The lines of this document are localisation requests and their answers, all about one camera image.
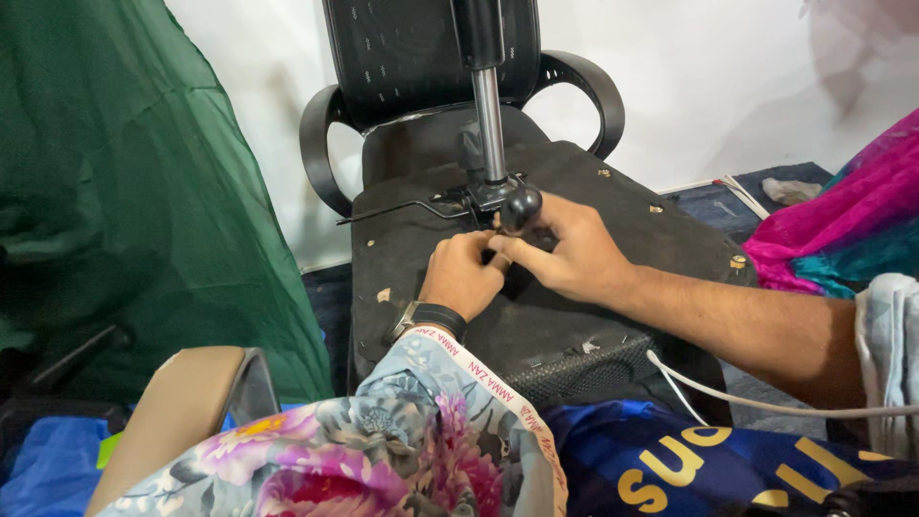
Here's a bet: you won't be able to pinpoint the grey stone lump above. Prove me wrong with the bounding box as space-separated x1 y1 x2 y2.
760 177 824 208

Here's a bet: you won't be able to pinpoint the person's right hand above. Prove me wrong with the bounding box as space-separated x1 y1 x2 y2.
488 191 640 307

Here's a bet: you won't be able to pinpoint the plain blue cloth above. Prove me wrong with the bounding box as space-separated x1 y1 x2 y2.
0 413 132 517

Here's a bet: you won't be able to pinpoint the person's left hand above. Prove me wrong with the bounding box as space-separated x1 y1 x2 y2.
419 230 513 323

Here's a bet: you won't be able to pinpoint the black office chair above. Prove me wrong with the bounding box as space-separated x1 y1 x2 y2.
299 0 760 427

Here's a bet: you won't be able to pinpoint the chrome gas lift cylinder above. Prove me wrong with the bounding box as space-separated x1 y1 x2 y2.
450 0 519 189

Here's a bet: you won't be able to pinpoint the black wristwatch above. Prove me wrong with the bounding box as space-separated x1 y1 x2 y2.
382 300 470 346

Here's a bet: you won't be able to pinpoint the green fabric sheet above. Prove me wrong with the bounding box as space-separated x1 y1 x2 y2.
0 0 336 405

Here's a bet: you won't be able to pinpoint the white cable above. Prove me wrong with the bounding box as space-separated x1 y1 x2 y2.
645 349 919 427

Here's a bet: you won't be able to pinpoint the black metal lever rod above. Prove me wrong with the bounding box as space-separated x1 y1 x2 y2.
335 197 476 227

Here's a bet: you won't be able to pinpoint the black round knob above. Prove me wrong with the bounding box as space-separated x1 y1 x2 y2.
498 184 544 236

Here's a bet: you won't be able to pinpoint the blue cloth with yellow letters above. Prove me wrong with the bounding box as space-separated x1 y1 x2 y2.
540 398 919 517

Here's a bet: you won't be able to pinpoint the thin white wires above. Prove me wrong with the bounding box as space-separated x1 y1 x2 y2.
712 174 771 221

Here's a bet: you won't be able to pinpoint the pink and teal cloth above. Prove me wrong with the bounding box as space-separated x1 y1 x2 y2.
742 108 919 300

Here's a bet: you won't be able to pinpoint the beige chair armrest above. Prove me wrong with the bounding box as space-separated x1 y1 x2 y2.
85 345 282 517

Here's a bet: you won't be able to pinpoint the pale grey rolled sleeve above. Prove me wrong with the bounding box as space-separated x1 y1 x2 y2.
853 272 919 462

